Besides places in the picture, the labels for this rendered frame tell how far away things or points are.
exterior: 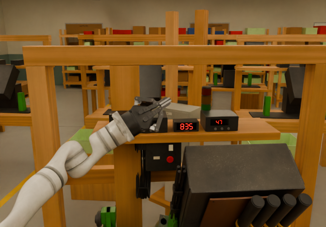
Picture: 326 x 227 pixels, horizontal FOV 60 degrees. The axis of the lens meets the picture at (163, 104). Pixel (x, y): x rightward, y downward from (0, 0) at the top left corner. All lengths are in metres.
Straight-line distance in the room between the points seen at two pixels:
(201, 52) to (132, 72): 0.34
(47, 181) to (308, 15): 11.55
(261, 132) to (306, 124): 0.33
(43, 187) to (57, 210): 0.95
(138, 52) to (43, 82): 0.47
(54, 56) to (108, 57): 0.25
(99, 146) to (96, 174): 0.84
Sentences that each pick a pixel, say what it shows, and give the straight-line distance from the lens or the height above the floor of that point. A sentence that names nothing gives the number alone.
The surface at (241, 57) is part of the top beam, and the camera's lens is 1.44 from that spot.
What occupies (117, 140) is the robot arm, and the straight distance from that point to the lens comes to 0.82.
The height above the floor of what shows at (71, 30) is 2.16.
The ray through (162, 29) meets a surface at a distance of 8.06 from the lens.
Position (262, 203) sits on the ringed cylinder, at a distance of 0.91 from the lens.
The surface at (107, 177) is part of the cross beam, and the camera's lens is 1.64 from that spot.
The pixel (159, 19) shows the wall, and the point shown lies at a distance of 11.11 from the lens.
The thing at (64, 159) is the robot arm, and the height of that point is 1.67.
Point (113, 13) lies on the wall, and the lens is 11.42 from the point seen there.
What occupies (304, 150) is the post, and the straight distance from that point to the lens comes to 1.71.
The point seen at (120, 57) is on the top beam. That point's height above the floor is 1.89.
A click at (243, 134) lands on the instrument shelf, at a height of 1.53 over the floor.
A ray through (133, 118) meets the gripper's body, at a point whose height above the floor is 1.76.
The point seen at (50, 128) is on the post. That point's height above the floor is 1.54.
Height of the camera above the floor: 1.99
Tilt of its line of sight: 14 degrees down
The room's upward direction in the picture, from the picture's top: straight up
